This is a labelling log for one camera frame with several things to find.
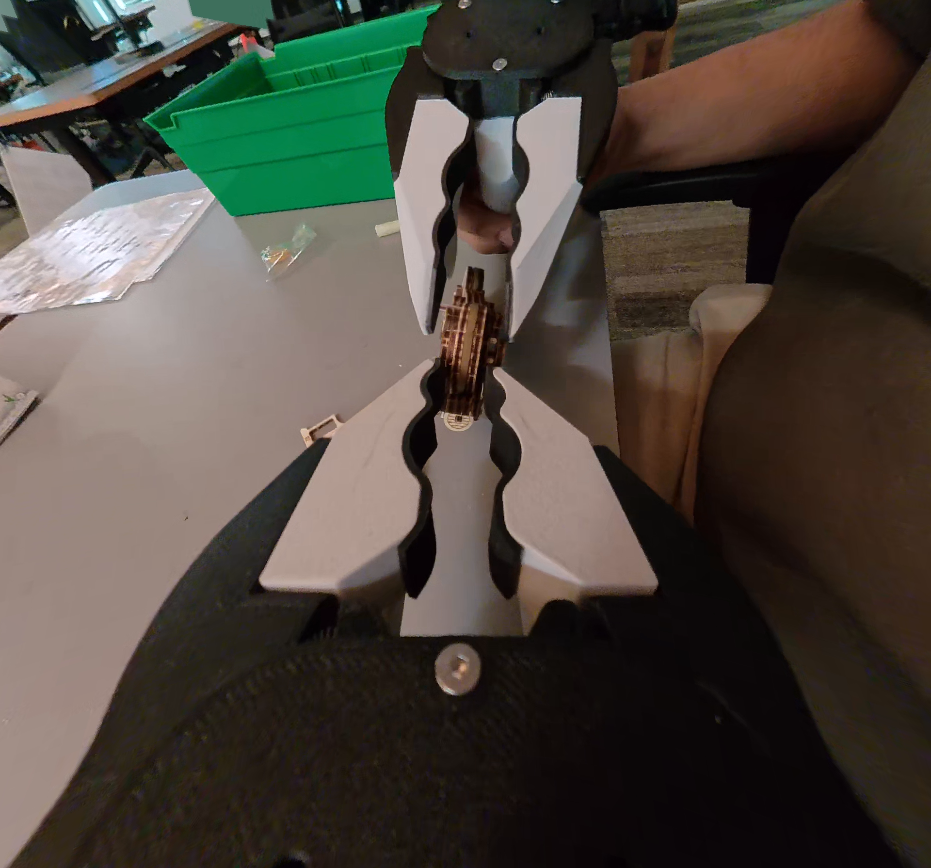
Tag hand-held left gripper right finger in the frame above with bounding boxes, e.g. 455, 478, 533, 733
483, 366, 660, 600

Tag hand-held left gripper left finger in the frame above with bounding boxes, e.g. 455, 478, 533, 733
258, 359, 446, 601

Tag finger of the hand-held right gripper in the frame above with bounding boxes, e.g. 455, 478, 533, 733
393, 97, 475, 335
507, 97, 584, 342

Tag wooden gear model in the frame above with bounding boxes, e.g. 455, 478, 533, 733
435, 268, 506, 434

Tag person's right forearm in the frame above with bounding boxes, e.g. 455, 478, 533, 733
582, 0, 919, 189

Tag grey desk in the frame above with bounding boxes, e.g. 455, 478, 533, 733
0, 170, 619, 868

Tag person's right hand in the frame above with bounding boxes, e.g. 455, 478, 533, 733
457, 180, 522, 256

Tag green plastic bin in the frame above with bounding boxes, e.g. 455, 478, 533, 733
143, 6, 445, 218

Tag black chair armrest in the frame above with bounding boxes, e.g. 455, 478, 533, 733
582, 155, 837, 283

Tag small clear plastic bag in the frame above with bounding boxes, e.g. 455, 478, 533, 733
260, 223, 317, 280

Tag person's beige trousers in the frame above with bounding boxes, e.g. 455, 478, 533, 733
611, 282, 772, 520

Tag person's olive shirt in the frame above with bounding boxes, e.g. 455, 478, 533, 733
694, 0, 931, 868

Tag silver foil sheet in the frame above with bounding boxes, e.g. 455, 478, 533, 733
0, 190, 218, 316

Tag white packet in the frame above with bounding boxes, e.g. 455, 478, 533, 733
0, 377, 41, 443

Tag wooden background table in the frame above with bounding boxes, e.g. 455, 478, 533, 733
0, 20, 242, 129

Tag white panel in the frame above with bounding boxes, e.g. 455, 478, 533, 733
0, 146, 93, 236

